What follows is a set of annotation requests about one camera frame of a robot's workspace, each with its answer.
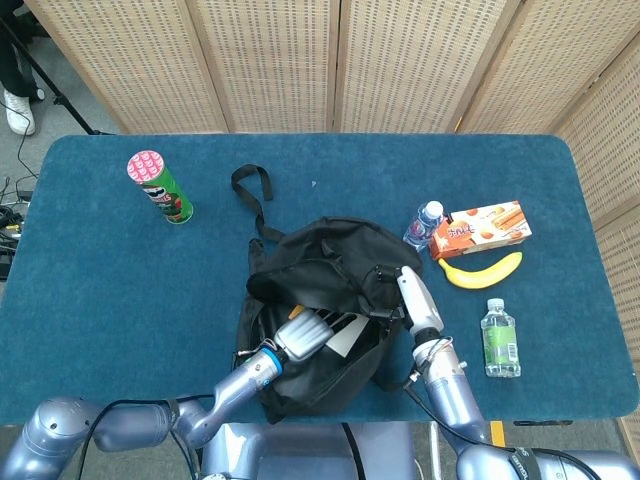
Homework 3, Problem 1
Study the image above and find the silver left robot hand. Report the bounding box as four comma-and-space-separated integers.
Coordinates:
272, 308, 364, 363

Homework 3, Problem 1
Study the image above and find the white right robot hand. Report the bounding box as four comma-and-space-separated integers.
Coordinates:
369, 265, 445, 342

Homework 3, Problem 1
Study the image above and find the black fabric backpack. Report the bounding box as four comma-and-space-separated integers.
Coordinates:
230, 164, 426, 425

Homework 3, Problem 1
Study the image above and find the yellow banana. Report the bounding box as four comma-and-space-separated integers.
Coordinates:
437, 251, 524, 291

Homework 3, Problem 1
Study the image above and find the clear bottle purple label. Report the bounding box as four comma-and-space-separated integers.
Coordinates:
402, 200, 445, 253

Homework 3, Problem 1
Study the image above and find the orange biscuit box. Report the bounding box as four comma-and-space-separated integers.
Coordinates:
429, 200, 533, 262

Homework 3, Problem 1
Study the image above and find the clear bottle green label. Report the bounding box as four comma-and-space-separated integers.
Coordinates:
480, 298, 522, 379

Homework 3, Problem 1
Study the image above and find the silver robot torso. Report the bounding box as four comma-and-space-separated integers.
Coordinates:
199, 422, 419, 480

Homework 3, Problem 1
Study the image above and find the blue table cloth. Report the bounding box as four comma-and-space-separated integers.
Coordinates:
0, 132, 640, 426

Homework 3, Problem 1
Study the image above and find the green Pringles can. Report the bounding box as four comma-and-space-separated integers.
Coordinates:
125, 149, 195, 226

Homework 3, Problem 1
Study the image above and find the wicker folding screen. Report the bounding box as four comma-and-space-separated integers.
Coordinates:
23, 0, 640, 451

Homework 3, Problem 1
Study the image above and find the black tripod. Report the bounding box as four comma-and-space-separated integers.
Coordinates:
0, 17, 116, 136

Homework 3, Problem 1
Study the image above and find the white sneaker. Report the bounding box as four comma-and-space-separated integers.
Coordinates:
3, 89, 37, 137

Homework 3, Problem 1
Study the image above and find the dark trouser leg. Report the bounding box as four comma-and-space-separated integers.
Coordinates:
0, 0, 42, 101

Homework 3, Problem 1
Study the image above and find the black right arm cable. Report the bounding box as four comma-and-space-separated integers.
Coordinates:
403, 372, 640, 480

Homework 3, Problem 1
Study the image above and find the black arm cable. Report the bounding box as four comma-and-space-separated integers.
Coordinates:
403, 372, 640, 480
74, 393, 216, 480

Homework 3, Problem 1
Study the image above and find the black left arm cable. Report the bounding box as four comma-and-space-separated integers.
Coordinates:
74, 393, 216, 480

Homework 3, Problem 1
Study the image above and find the floor cable bundle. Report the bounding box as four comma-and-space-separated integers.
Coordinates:
0, 174, 37, 281

